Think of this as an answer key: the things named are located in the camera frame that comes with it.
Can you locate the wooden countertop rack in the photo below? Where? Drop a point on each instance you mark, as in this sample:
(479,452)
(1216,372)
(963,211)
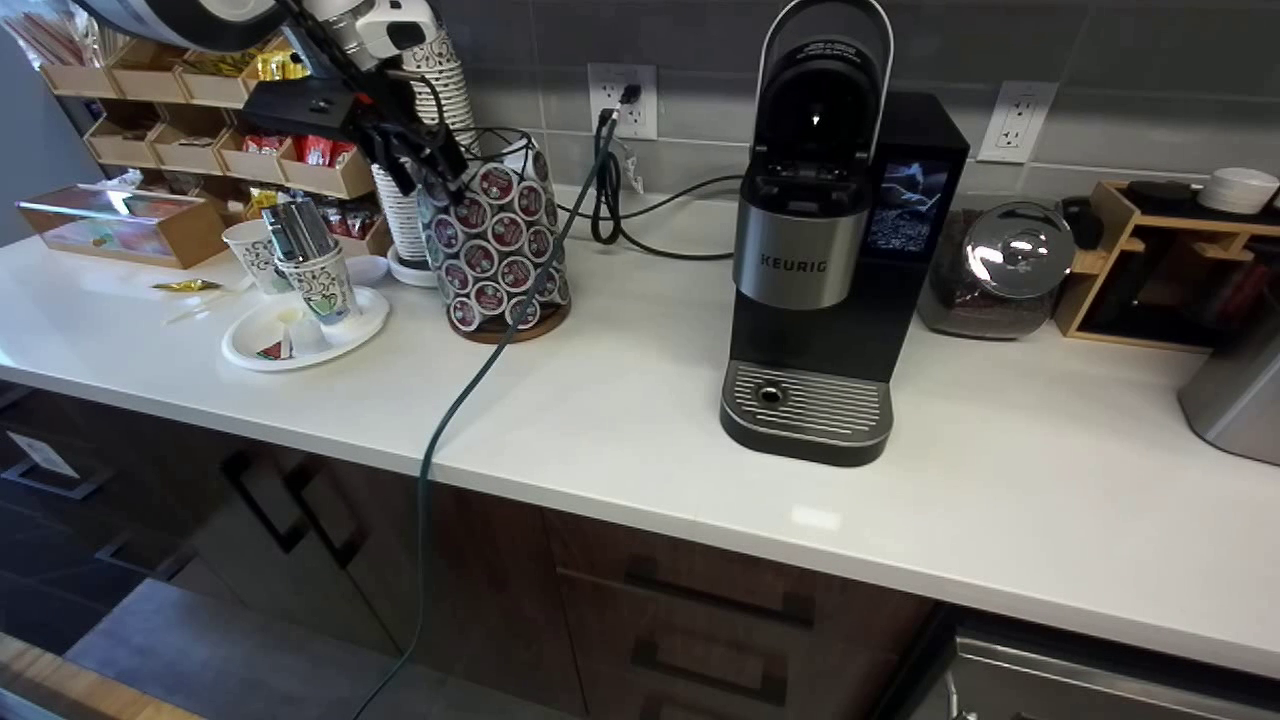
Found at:
(1107,223)

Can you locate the white wall outlet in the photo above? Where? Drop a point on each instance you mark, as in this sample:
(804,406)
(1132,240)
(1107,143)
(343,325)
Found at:
(641,123)
(1015,124)

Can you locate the light wooden board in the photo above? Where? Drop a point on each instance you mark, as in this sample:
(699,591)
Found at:
(66,684)

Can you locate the stack of white cups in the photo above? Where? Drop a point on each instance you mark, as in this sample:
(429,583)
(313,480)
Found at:
(397,215)

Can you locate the red packets pile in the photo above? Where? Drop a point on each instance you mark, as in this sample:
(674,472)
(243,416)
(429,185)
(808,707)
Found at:
(313,151)
(356,223)

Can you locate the red ketchup packet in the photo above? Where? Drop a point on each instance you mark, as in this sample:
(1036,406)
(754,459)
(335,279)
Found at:
(277,349)

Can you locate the stainless steel dishwasher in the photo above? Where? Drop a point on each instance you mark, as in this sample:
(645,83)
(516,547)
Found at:
(1107,684)

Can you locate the grey round lid appliance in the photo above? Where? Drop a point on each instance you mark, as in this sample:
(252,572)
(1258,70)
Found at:
(1003,265)

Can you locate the stainless steel appliance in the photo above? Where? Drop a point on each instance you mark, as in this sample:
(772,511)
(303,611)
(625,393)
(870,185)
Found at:
(1242,401)

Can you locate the clear bag of stirrers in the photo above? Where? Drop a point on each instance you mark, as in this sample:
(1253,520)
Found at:
(52,40)

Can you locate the stack of patterned paper cups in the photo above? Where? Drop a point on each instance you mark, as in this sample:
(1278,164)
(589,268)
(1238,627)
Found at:
(446,83)

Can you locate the yellow stick packet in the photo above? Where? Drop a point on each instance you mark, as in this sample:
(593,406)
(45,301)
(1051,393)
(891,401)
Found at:
(186,287)

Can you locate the dark wood base cabinet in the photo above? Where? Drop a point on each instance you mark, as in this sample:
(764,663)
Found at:
(507,603)

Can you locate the patterned paper cup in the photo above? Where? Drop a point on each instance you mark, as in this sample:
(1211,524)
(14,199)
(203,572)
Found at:
(248,252)
(324,287)

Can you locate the white bowl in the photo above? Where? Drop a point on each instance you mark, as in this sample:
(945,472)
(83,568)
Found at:
(1242,190)

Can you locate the black Keurig coffee machine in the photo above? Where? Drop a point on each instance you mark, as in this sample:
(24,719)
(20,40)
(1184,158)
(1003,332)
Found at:
(812,332)

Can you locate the wooden condiment organizer shelf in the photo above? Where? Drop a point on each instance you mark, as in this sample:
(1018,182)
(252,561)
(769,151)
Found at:
(203,86)

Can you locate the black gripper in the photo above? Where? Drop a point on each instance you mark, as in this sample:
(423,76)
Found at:
(324,106)

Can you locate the white paper plate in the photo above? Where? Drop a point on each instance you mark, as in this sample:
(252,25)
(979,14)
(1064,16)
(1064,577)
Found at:
(320,349)

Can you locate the yellow packets pile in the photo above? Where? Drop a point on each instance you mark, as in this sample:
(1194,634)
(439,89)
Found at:
(277,61)

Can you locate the brown cardboard box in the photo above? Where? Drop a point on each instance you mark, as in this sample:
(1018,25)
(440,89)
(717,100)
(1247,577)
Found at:
(174,234)

